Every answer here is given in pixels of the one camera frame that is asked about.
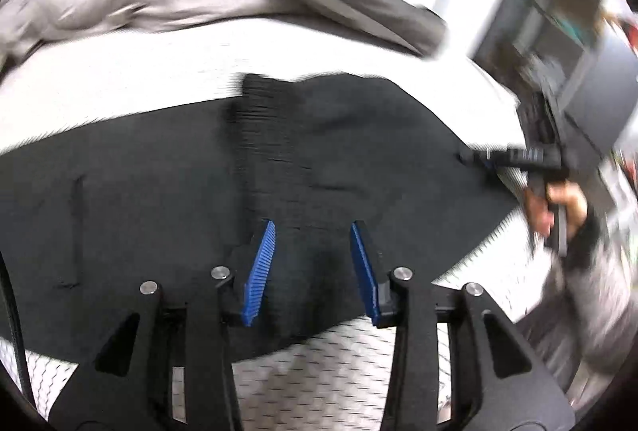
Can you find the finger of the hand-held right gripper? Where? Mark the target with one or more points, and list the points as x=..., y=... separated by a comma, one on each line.
x=518, y=157

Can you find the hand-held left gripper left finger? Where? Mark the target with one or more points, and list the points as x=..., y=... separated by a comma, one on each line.
x=259, y=271

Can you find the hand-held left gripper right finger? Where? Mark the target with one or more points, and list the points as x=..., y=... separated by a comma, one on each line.
x=366, y=271

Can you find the black pants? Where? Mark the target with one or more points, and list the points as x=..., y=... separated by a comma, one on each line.
x=149, y=187

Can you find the person's right forearm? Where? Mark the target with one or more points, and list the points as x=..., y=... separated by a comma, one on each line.
x=608, y=291

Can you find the person's right hand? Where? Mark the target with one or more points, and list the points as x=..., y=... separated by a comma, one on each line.
x=573, y=204

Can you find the dark grey panel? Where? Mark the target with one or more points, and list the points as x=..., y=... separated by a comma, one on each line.
x=603, y=97

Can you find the open wardrobe shelf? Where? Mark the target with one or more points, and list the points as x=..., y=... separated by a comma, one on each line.
x=543, y=22

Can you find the white patterned bed mattress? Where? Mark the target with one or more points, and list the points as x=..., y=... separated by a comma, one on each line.
x=149, y=62

